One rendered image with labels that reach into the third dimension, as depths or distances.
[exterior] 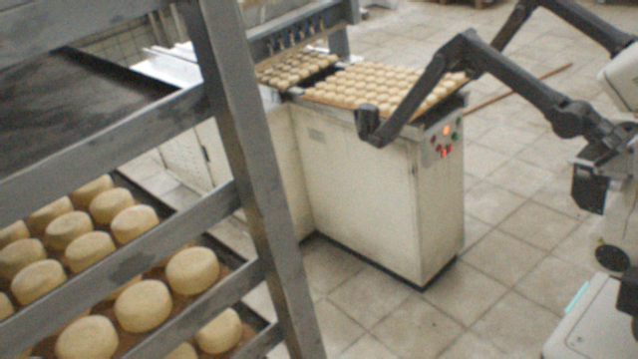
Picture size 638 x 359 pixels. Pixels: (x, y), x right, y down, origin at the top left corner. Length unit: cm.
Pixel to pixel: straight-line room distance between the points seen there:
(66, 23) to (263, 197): 19
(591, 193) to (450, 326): 94
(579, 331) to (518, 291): 54
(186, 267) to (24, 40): 27
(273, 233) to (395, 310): 201
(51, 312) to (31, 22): 20
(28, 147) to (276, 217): 21
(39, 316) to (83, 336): 10
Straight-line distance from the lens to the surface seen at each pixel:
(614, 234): 181
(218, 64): 38
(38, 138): 48
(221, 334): 58
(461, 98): 212
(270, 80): 244
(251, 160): 41
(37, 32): 36
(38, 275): 61
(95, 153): 38
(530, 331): 239
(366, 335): 237
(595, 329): 208
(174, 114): 40
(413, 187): 206
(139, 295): 52
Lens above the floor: 184
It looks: 34 degrees down
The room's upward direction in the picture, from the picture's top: 12 degrees counter-clockwise
